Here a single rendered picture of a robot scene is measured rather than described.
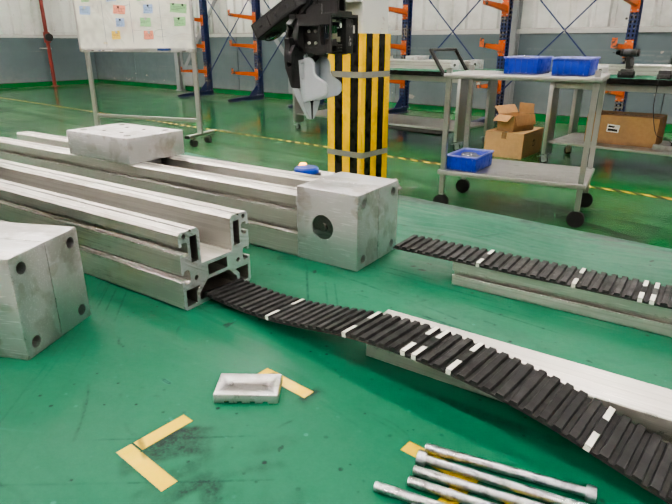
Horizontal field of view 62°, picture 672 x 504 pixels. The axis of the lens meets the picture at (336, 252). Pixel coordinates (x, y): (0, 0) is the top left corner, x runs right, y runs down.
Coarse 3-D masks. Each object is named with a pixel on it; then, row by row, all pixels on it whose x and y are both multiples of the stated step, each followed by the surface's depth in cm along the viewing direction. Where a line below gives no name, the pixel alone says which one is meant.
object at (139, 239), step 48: (0, 192) 73; (48, 192) 70; (96, 192) 74; (144, 192) 70; (96, 240) 63; (144, 240) 60; (192, 240) 58; (240, 240) 63; (144, 288) 61; (192, 288) 59
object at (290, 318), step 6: (306, 306) 55; (312, 306) 55; (318, 306) 54; (324, 306) 55; (294, 312) 54; (300, 312) 54; (306, 312) 53; (312, 312) 53; (282, 318) 52; (288, 318) 53; (294, 318) 52; (288, 324) 52
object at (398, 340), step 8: (408, 328) 46; (416, 328) 47; (424, 328) 46; (392, 336) 45; (400, 336) 45; (408, 336) 45; (416, 336) 45; (384, 344) 44; (392, 344) 44; (400, 344) 44
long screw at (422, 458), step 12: (420, 456) 36; (432, 456) 36; (444, 468) 36; (456, 468) 36; (468, 468) 36; (480, 480) 35; (492, 480) 35; (504, 480) 35; (516, 492) 34; (528, 492) 34; (540, 492) 34
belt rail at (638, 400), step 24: (384, 312) 51; (480, 336) 47; (384, 360) 49; (408, 360) 47; (528, 360) 43; (552, 360) 43; (456, 384) 45; (576, 384) 40; (600, 384) 40; (624, 384) 40; (648, 384) 40; (624, 408) 38; (648, 408) 38; (648, 432) 38
